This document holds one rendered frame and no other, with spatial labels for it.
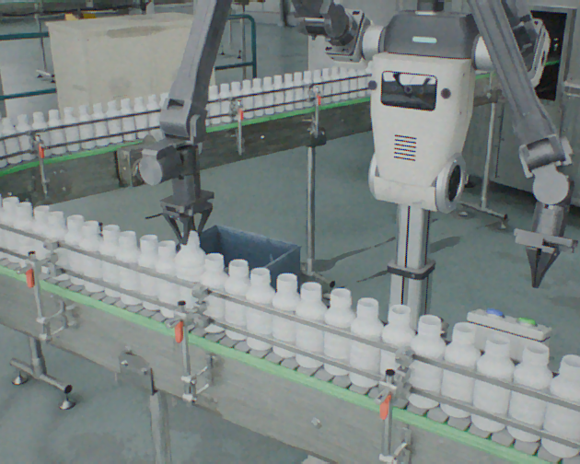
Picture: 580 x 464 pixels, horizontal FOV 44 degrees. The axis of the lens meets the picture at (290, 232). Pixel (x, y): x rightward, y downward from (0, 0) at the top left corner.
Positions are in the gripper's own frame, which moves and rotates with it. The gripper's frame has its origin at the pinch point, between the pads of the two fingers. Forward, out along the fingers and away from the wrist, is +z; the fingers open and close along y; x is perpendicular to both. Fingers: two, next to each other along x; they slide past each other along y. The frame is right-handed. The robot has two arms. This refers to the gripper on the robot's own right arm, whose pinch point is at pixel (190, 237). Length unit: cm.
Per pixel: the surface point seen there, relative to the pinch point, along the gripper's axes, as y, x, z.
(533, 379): 2, 72, 7
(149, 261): 1.8, -10.4, 7.3
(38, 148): -58, -122, 13
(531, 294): -250, 14, 119
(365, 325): 2.3, 42.1, 6.6
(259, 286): 1.9, 18.8, 5.3
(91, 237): 1.5, -28.4, 5.6
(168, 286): 2.7, -4.6, 11.3
